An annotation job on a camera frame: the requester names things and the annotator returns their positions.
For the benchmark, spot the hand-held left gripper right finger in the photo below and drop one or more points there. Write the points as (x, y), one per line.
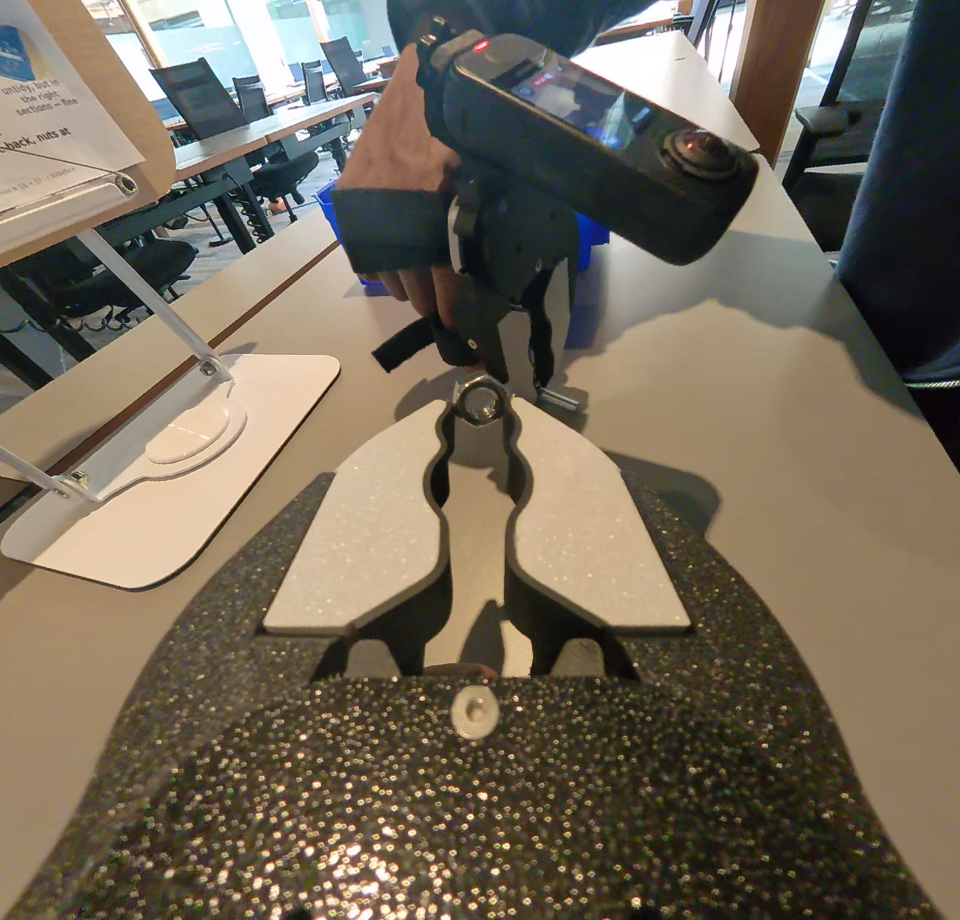
(600, 538)

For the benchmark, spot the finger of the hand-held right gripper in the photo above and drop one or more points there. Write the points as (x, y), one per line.
(520, 350)
(564, 305)

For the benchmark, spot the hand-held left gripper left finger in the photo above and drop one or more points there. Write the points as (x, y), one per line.
(352, 530)

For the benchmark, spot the steel hex bolt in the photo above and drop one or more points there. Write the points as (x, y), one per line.
(562, 399)

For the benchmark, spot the steel hex nut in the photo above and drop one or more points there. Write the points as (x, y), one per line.
(463, 403)

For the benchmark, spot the person's right hand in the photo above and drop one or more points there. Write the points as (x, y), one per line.
(397, 148)

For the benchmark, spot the large blue plastic bin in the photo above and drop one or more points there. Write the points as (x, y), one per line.
(592, 242)

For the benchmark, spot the white table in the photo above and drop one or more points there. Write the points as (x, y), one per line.
(660, 80)

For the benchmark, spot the white sign stand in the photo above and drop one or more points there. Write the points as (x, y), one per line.
(187, 485)

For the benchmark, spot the wooden pillar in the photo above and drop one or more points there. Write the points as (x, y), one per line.
(780, 58)

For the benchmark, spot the wooden office desk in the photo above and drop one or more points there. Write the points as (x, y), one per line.
(300, 118)

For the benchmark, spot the black mesh office chair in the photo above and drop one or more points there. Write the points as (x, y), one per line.
(199, 99)

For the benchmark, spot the brown cardboard panel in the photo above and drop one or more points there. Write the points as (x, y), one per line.
(97, 20)

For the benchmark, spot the printed paper sheet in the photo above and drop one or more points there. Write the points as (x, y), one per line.
(45, 110)

